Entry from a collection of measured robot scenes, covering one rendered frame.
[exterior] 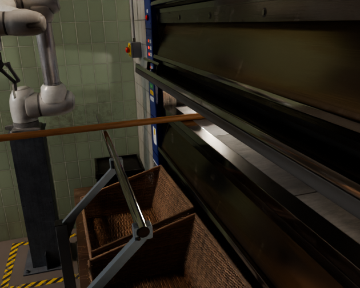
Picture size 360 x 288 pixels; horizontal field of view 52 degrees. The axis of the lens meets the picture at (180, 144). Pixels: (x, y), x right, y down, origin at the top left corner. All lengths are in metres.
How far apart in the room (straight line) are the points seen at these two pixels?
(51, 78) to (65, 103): 0.17
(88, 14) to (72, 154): 1.07
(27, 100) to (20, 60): 0.49
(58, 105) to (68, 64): 0.52
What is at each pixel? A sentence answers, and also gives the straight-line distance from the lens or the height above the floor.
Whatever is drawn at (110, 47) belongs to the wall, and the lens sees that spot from 2.88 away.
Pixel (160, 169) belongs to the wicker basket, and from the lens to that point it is 2.11.
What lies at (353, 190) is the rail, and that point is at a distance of 0.54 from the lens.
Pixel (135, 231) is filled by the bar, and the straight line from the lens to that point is 0.91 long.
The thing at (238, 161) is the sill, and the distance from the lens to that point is 1.26.
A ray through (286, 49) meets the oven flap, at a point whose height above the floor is 1.57.
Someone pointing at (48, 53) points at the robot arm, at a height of 1.48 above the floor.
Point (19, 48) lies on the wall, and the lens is 2.88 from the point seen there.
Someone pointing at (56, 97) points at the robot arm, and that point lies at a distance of 2.43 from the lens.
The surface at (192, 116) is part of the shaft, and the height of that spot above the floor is 1.20.
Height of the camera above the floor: 1.64
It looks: 19 degrees down
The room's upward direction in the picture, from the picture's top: 2 degrees counter-clockwise
